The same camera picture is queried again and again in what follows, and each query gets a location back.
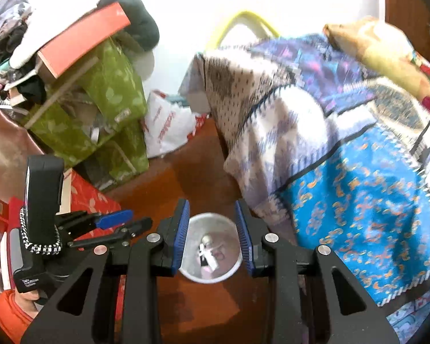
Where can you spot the blue patchwork bedsheet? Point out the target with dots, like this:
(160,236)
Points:
(344,204)

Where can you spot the white wrapper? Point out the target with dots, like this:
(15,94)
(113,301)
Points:
(208,258)

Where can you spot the wooden door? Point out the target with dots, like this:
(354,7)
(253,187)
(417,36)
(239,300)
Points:
(408,3)

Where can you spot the green leaf-print bag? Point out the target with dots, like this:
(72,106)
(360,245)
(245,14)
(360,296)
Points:
(111,89)

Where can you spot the person's left forearm orange sleeve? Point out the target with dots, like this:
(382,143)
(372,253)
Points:
(10,315)

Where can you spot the colourful patterned quilt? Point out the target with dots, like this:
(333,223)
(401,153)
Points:
(387,50)

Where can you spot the white plastic bag red print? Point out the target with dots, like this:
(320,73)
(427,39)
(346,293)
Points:
(168,125)

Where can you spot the pile of clothes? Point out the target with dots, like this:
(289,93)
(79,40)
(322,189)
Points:
(7,50)

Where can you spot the wooden slat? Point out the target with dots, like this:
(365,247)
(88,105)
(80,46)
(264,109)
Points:
(61,93)

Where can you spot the person's left hand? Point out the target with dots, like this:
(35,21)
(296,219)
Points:
(28,299)

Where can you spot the yellow foam tube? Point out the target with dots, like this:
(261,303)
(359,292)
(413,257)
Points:
(247,16)

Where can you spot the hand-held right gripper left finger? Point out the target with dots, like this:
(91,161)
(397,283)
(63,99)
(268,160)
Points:
(181,236)

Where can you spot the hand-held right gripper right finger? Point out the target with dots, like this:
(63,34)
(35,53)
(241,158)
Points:
(245,236)

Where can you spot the white cloth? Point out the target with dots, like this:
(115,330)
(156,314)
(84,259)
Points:
(53,14)

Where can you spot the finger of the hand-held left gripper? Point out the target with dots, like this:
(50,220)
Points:
(136,226)
(114,218)

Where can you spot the dark grey cloth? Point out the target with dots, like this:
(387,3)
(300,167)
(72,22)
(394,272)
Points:
(139,18)

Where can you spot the orange box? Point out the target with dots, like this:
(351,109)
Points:
(82,39)

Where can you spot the brown shiny cloth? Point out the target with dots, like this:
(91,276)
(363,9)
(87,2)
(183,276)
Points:
(3,150)

